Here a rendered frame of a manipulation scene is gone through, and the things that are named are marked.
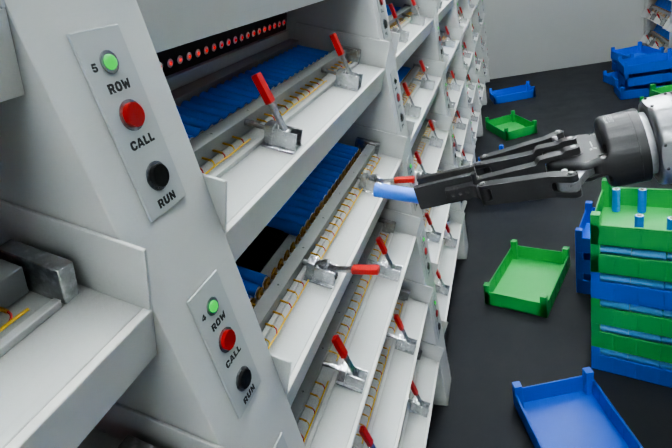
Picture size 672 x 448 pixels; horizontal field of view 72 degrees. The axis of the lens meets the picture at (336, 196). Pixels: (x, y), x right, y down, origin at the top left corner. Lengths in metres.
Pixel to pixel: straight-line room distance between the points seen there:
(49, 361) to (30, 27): 0.18
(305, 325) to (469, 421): 0.88
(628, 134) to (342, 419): 0.50
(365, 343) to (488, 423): 0.64
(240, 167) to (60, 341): 0.25
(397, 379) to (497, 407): 0.47
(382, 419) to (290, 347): 0.43
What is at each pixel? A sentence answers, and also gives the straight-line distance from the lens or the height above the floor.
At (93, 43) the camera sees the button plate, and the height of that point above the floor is 1.08.
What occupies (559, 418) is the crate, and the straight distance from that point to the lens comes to 1.39.
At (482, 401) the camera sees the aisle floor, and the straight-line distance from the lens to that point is 1.42.
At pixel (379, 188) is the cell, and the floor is 0.85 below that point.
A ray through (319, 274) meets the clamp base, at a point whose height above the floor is 0.75.
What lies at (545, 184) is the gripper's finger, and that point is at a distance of 0.51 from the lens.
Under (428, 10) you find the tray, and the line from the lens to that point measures 1.61.
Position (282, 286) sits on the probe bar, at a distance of 0.57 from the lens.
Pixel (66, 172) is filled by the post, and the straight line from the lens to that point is 0.32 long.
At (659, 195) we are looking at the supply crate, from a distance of 1.40.
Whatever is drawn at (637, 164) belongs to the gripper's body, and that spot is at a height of 0.86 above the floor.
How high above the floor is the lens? 1.08
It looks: 24 degrees down
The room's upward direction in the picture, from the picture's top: 14 degrees counter-clockwise
